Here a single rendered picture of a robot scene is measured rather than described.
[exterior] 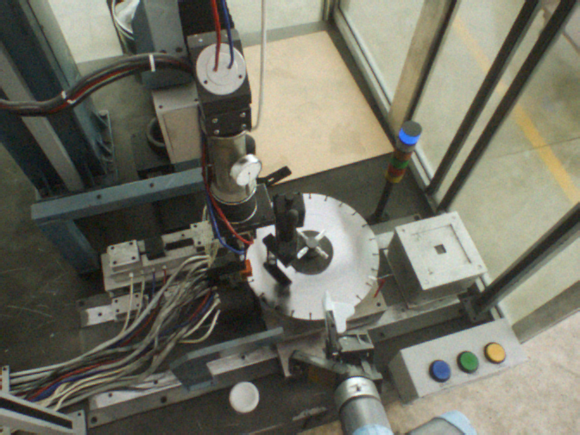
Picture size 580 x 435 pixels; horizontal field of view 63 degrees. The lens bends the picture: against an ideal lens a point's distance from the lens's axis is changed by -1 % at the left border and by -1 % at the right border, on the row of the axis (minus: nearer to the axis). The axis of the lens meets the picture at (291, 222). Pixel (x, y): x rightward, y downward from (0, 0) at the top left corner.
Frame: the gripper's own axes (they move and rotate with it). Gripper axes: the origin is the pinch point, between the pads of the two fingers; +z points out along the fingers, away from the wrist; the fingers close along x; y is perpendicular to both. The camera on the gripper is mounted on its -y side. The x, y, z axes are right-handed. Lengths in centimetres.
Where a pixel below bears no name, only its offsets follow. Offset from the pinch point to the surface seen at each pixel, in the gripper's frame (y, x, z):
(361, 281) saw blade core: 11.1, 0.9, 11.2
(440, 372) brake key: 25.9, -14.6, -4.2
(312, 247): 0.3, 9.5, 14.3
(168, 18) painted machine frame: -23, 60, -4
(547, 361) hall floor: 106, -82, 59
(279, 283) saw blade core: -7.9, 1.8, 12.4
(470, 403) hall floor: 69, -89, 48
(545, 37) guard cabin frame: 43, 54, 7
